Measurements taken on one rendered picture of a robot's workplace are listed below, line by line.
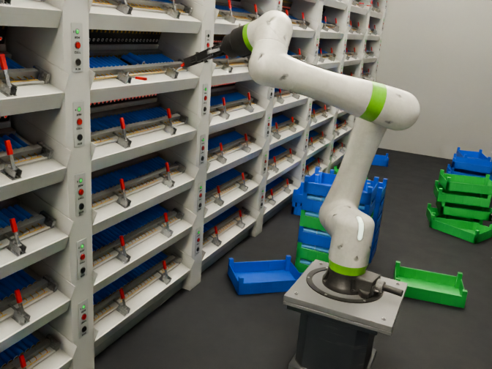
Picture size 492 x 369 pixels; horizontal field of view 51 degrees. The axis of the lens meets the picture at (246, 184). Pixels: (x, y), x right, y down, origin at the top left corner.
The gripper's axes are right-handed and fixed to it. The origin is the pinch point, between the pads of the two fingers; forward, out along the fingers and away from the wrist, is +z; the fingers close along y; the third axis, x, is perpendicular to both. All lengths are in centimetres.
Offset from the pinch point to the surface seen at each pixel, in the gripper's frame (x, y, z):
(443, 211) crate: -117, 170, -7
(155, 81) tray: -3.8, -14.2, 6.0
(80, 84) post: -1.4, -48.7, -3.2
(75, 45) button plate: 8, -49, -7
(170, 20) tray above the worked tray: 14.0, -4.3, 1.0
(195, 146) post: -29.6, 10.6, 22.2
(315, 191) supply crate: -65, 56, 3
